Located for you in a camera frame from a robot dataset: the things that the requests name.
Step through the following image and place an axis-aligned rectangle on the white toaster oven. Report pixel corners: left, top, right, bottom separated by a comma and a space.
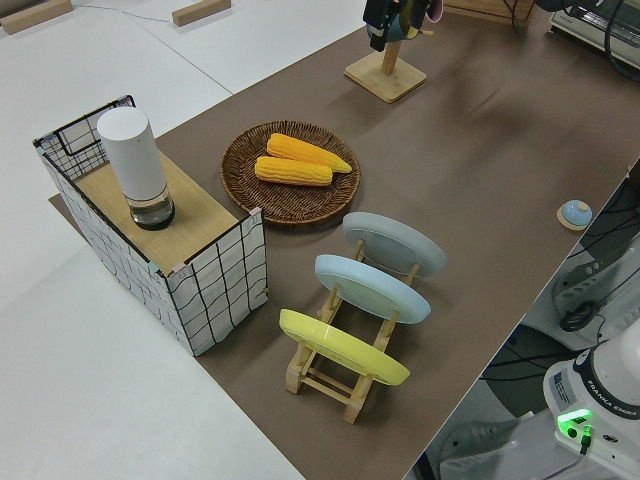
544, 0, 640, 67

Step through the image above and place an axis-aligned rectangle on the white cylindrical grinder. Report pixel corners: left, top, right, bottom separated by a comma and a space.
96, 107, 177, 232

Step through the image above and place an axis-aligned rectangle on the brown table mat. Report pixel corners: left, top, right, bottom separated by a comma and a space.
47, 0, 640, 480

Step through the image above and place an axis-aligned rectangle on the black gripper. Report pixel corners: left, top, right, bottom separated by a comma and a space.
361, 0, 402, 52

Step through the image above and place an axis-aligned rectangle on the wooden mug tree stand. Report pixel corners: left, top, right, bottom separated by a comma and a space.
343, 27, 436, 105

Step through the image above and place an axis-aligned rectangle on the white grey plastic housing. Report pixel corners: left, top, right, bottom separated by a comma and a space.
439, 417, 522, 466

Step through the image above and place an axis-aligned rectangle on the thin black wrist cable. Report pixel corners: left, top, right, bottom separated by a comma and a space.
501, 0, 528, 33

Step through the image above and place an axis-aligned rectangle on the white grid pattern box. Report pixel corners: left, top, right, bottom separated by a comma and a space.
32, 93, 269, 358

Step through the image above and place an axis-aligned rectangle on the teal mug yellow inside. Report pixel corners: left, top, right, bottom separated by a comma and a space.
366, 0, 425, 43

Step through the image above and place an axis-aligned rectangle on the yellow plate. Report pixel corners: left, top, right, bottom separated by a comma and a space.
278, 308, 412, 388

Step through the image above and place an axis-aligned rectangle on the grey plate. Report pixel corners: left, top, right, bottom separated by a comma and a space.
341, 211, 448, 279

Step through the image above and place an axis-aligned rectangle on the light blue plate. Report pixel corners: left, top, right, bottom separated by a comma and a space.
313, 253, 433, 327

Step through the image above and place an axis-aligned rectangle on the light wooden drawer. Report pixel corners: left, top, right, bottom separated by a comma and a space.
442, 0, 532, 23

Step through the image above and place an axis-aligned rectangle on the yellow corn cob blunt tip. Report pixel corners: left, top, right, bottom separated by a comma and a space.
254, 155, 335, 188

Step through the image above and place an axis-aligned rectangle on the wooden block strip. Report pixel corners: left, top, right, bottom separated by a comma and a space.
0, 0, 74, 36
171, 0, 233, 28

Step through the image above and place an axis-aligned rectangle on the round brown wicker basket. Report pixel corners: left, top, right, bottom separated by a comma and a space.
219, 119, 362, 227

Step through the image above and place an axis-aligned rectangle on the black toaster cable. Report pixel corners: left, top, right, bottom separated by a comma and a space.
602, 0, 640, 85

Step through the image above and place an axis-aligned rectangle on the wooden plate rack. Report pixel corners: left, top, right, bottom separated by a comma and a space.
284, 238, 424, 425

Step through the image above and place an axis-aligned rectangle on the yellow corn cob pointed tip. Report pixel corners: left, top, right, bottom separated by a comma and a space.
265, 132, 354, 175

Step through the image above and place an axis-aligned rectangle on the black plug adapter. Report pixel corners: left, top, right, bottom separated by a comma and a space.
559, 300, 598, 333

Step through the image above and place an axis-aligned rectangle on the white power strip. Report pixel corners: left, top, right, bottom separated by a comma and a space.
552, 239, 621, 324

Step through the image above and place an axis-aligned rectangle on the black wire basket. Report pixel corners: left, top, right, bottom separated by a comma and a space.
52, 93, 137, 182

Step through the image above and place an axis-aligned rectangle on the light wooden cabinet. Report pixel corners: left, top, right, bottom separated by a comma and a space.
442, 0, 542, 25

